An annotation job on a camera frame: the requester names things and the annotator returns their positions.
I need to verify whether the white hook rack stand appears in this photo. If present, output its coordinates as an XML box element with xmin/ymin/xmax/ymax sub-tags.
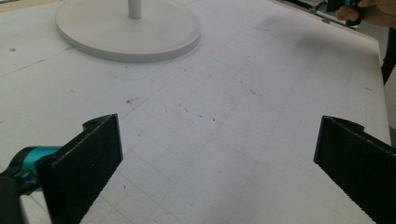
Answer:
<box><xmin>54</xmin><ymin>0</ymin><xmax>204</xmax><ymax>63</ymax></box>

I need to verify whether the aluminium rail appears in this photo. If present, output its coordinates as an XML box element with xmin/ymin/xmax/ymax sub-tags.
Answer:
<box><xmin>279</xmin><ymin>0</ymin><xmax>359</xmax><ymax>31</ymax></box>

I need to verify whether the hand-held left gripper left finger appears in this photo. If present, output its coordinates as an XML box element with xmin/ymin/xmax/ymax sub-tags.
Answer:
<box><xmin>5</xmin><ymin>113</ymin><xmax>124</xmax><ymax>224</ymax></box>

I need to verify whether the white grid mat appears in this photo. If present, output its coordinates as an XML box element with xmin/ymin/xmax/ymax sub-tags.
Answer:
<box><xmin>0</xmin><ymin>0</ymin><xmax>392</xmax><ymax>224</ymax></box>

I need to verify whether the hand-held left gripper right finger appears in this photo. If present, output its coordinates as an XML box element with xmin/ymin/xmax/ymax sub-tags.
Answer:
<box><xmin>313</xmin><ymin>115</ymin><xmax>396</xmax><ymax>224</ymax></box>

